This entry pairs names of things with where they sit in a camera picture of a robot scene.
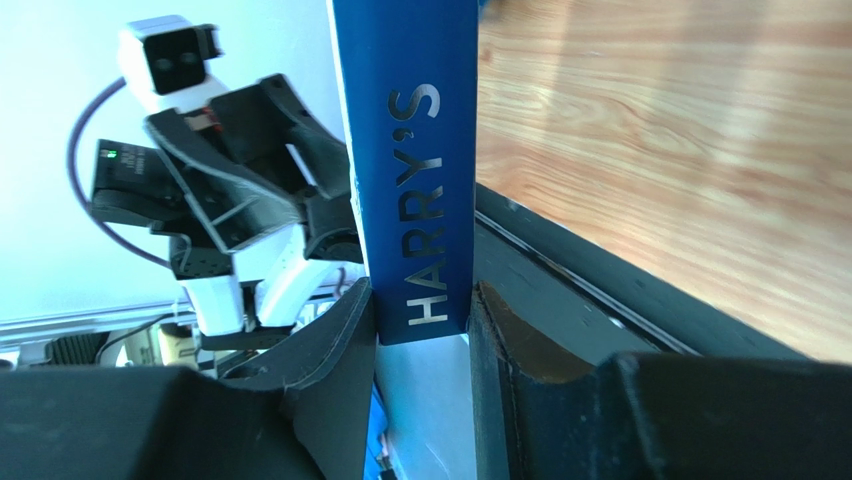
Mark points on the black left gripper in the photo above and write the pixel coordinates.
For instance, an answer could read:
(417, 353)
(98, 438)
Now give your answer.
(244, 158)

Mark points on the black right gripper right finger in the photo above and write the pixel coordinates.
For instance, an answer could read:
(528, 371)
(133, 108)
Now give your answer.
(541, 412)

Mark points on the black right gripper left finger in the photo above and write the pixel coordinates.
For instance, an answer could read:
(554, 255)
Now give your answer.
(297, 411)

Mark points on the blue Harry's razor box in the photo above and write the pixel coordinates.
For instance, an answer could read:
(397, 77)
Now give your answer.
(408, 81)

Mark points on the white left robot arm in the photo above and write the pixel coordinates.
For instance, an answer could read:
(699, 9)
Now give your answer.
(237, 297)

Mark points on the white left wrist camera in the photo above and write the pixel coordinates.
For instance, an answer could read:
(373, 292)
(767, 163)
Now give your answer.
(164, 63)

